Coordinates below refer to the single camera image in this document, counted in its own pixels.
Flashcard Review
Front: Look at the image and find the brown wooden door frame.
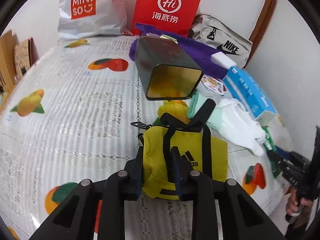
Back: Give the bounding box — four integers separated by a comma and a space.
245, 0, 277, 67

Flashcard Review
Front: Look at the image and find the grey Nike bag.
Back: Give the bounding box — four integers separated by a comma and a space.
190, 13, 253, 68

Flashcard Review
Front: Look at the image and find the white Miniso plastic bag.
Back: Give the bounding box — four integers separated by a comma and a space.
57, 0, 127, 40

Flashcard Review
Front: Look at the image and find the right hand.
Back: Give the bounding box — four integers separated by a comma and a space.
286, 186, 313, 216

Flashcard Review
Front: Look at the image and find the blue tissue pack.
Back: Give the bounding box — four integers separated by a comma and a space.
223, 67, 278, 126

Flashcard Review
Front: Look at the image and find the green wet wipe packet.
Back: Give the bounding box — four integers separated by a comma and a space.
263, 126, 282, 179

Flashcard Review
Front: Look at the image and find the wooden headboard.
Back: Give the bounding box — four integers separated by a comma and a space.
0, 30, 16, 92

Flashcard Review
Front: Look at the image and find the mint green cloth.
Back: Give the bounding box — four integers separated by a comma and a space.
187, 90, 222, 131

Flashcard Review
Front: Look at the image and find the white sponge block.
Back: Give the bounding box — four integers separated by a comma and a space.
211, 51, 237, 69

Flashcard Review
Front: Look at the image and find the orange print sachet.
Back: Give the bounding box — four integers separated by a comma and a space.
201, 75, 226, 96

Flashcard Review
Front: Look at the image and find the brown patterned box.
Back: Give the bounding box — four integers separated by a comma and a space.
14, 38, 33, 78

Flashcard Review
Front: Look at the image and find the dark green tin box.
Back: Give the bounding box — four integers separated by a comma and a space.
135, 36, 203, 101

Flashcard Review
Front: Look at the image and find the purple towel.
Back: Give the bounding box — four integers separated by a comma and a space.
129, 23, 228, 86

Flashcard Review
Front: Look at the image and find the red paper shopping bag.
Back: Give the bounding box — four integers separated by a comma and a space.
131, 0, 201, 36

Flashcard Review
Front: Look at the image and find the yellow Adidas pouch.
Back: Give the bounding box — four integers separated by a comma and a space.
131, 110, 228, 200

